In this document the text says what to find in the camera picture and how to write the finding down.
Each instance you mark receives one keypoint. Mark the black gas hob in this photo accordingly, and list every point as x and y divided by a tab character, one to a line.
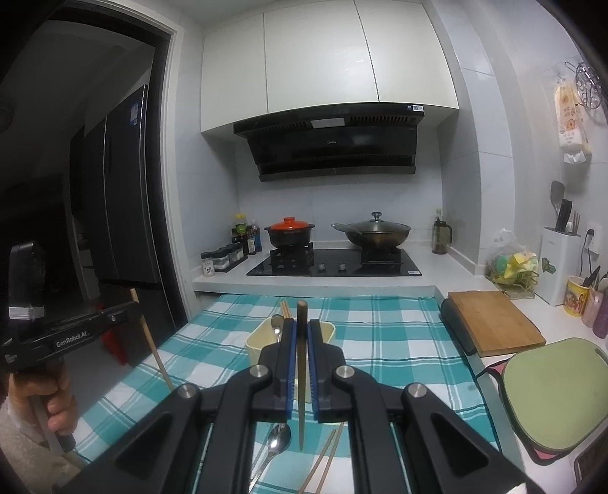
332	266

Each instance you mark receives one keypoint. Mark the dark water pitcher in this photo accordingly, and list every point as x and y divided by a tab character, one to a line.
440	237

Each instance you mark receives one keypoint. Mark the black range hood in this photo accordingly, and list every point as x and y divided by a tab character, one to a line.
332	142

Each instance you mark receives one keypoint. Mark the small metal spoon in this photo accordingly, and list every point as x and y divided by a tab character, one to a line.
277	323

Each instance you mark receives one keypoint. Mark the wooden chopstick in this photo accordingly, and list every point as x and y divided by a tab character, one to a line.
317	463
332	451
152	339
302	427
283	309
288	309

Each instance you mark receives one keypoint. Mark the black clay pot red lid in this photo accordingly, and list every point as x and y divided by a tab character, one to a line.
289	230

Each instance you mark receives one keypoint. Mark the person's left hand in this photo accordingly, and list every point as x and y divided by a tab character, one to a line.
52	399

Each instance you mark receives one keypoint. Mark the yellow printed cup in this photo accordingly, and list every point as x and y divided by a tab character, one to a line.
575	297

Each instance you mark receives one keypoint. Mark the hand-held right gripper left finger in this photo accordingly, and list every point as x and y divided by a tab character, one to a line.
288	370

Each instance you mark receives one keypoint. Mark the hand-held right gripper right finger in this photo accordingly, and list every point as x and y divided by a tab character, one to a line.
313	370

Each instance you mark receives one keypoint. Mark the pink cup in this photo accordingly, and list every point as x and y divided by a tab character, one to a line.
591	308

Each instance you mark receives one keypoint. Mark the large metal spoon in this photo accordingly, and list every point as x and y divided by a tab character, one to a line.
279	437

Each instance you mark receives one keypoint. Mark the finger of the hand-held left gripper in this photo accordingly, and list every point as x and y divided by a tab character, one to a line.
116	317

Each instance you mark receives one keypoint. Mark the white-label spice jar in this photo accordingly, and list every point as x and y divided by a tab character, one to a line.
207	264

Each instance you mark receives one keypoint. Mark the hanging printed bag packet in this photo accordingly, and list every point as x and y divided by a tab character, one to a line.
572	123

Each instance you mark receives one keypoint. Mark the dark refrigerator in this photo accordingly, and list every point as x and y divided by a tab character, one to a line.
123	213

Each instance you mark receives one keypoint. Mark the cream utensil box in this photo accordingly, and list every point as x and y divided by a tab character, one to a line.
261	339

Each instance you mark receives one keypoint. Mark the white wall cabinet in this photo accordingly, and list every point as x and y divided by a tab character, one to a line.
323	57

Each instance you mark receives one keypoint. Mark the white wall socket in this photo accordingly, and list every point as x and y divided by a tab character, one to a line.
592	235

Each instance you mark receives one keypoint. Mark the clear plastic bag yellow contents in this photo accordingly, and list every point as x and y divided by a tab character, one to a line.
513	259

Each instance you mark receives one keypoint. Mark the teal checked tablecloth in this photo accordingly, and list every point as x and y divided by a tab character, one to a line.
380	332

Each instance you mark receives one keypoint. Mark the yellow-cap oil bottle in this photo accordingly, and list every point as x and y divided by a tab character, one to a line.
241	225

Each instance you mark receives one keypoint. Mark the person's left forearm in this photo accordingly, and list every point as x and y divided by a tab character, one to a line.
23	441

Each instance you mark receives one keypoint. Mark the dark wok with lid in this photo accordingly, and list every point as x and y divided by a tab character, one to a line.
375	232

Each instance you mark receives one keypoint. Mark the dark spice jar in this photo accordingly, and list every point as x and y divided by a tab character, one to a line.
219	260
229	256
238	253

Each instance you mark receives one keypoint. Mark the black spatula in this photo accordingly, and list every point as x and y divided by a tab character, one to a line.
556	194

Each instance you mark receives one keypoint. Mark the green cutting board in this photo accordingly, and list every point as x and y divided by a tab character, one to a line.
555	394

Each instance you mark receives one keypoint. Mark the red floor object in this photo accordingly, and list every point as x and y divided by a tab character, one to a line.
114	344

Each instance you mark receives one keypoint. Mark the wooden cutting board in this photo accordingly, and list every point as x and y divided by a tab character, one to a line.
494	323

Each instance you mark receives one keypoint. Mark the white knife holder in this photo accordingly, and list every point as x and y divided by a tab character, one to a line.
558	270

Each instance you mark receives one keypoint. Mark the dark sauce bottle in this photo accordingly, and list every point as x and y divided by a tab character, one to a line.
250	243

